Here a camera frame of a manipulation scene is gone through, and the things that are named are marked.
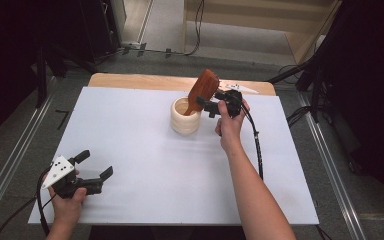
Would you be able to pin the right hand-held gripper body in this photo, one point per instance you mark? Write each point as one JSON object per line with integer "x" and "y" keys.
{"x": 235, "y": 100}

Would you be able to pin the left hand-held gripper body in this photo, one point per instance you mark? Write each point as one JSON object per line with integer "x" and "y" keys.
{"x": 60, "y": 171}

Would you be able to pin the wooden spatula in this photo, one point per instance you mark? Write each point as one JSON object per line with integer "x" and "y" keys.
{"x": 204, "y": 86}

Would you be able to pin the cream ribbed wooden cup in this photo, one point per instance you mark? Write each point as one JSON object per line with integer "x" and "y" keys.
{"x": 183, "y": 125}

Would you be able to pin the person's right hand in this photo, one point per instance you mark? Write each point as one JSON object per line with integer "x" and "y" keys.
{"x": 230, "y": 130}

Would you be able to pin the person's left hand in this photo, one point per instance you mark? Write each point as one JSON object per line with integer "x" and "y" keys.
{"x": 67, "y": 210}

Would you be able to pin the white table board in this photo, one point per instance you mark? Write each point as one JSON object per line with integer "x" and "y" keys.
{"x": 130, "y": 150}

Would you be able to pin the wooden table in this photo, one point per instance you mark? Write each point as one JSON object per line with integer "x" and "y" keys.
{"x": 140, "y": 81}

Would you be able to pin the black metal stand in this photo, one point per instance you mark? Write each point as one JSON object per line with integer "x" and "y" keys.
{"x": 41, "y": 76}
{"x": 315, "y": 86}

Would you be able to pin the light wooden shelf unit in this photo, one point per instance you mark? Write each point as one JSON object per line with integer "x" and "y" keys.
{"x": 246, "y": 13}

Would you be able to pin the black equipment cabinet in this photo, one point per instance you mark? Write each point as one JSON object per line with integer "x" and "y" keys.
{"x": 96, "y": 26}

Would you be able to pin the metal floor rail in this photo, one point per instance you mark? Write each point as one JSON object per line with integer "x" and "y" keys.
{"x": 16, "y": 156}
{"x": 330, "y": 160}

